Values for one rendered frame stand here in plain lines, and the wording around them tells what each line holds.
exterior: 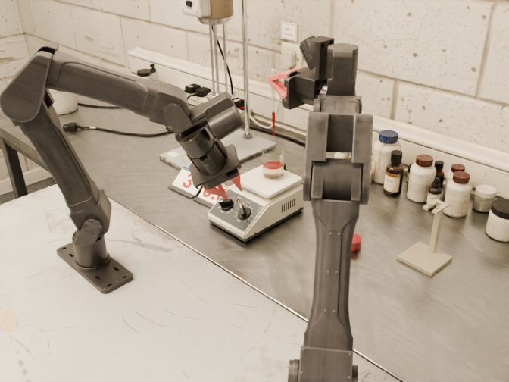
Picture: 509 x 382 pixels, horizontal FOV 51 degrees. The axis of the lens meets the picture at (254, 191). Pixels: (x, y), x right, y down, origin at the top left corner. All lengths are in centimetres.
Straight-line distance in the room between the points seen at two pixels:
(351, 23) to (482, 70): 38
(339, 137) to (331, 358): 30
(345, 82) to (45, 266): 71
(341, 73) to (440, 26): 47
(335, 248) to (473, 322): 40
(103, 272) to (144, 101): 37
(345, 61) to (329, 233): 38
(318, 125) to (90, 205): 49
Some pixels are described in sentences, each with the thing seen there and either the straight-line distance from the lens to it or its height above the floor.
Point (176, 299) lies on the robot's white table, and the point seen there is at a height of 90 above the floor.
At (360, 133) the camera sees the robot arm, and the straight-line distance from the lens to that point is 75.
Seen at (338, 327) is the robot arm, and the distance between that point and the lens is 71.
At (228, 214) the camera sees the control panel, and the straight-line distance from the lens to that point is 121.
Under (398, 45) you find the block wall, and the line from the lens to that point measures 149.
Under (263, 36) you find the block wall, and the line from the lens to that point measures 179.
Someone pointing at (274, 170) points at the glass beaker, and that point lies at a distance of 122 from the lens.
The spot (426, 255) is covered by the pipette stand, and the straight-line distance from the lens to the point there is 117.
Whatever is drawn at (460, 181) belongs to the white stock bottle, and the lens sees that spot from 129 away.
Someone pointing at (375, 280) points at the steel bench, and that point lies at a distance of 109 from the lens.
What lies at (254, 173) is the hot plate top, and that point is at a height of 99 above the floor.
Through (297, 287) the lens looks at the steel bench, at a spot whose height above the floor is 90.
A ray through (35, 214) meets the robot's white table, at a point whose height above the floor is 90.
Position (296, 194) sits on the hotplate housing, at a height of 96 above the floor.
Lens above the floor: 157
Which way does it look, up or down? 29 degrees down
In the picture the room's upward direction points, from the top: 1 degrees counter-clockwise
